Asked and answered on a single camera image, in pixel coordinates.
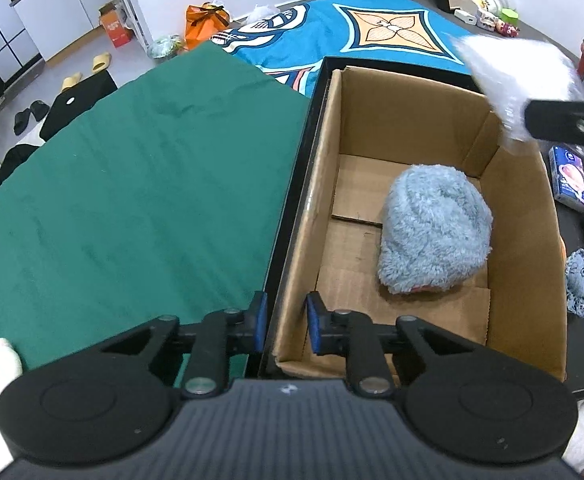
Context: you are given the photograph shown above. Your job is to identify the orange cardboard carton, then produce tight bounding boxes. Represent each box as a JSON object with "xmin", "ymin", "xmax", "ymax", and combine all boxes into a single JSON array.
[{"xmin": 98, "ymin": 2, "xmax": 136, "ymax": 49}]

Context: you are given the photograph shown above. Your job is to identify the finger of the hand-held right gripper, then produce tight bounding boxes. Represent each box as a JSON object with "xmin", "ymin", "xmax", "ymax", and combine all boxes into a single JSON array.
[{"xmin": 524, "ymin": 100, "xmax": 584, "ymax": 162}]

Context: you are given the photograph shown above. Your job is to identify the clear bag with green contents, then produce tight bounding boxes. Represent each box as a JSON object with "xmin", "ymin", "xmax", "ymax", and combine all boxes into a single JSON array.
[{"xmin": 147, "ymin": 34, "xmax": 189, "ymax": 59}]

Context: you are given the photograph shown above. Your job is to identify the blue patterned blanket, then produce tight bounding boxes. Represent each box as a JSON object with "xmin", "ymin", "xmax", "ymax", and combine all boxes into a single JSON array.
[{"xmin": 210, "ymin": 0, "xmax": 479, "ymax": 99}]

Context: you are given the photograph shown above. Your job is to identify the fluffy light blue plush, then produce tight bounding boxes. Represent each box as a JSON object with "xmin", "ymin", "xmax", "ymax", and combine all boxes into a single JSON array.
[{"xmin": 377, "ymin": 164, "xmax": 494, "ymax": 296}]

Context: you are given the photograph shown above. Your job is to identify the black stool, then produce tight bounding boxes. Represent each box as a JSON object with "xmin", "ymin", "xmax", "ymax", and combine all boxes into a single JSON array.
[{"xmin": 39, "ymin": 67, "xmax": 118, "ymax": 141}]

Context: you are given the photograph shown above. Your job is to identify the blue crochet toy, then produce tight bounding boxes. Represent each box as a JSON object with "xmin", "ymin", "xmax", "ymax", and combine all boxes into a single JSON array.
[{"xmin": 564, "ymin": 249, "xmax": 584, "ymax": 319}]

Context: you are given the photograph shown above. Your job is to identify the clear plastic bag white filling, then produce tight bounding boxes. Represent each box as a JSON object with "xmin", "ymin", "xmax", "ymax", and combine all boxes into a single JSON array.
[{"xmin": 449, "ymin": 34, "xmax": 584, "ymax": 155}]

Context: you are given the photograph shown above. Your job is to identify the orange bag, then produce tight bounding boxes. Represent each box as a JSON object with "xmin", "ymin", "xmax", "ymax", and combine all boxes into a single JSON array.
[{"xmin": 185, "ymin": 3, "xmax": 231, "ymax": 51}]

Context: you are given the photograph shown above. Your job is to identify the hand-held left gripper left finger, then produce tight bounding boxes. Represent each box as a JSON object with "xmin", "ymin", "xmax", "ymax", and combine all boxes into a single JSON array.
[{"xmin": 98, "ymin": 291, "xmax": 269, "ymax": 399}]

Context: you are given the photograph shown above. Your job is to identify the pair of black slippers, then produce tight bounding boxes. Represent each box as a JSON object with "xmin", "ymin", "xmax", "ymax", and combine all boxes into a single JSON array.
[{"xmin": 14, "ymin": 99, "xmax": 53, "ymax": 136}]

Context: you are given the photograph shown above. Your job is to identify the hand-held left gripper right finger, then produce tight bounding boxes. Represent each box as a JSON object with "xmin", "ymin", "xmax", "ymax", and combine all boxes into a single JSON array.
[{"xmin": 305, "ymin": 290, "xmax": 474, "ymax": 397}]

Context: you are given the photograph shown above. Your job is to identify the dark clothing pile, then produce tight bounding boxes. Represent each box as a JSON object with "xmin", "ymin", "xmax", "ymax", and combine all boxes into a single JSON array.
[{"xmin": 0, "ymin": 141, "xmax": 49, "ymax": 192}]

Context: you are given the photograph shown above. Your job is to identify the white cabinet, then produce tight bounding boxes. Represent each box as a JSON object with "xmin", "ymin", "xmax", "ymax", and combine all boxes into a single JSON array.
[{"xmin": 9, "ymin": 0, "xmax": 123, "ymax": 63}]

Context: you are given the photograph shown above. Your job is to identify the brown cardboard box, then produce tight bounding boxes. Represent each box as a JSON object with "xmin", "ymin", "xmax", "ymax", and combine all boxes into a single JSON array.
[{"xmin": 271, "ymin": 65, "xmax": 569, "ymax": 382}]

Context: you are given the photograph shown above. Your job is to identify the blue tissue packet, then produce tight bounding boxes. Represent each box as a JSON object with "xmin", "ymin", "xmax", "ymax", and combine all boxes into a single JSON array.
[{"xmin": 548, "ymin": 144, "xmax": 584, "ymax": 211}]

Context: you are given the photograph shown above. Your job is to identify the green cloth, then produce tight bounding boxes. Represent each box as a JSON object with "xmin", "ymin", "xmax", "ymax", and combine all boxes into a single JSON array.
[{"xmin": 0, "ymin": 41, "xmax": 314, "ymax": 379}]

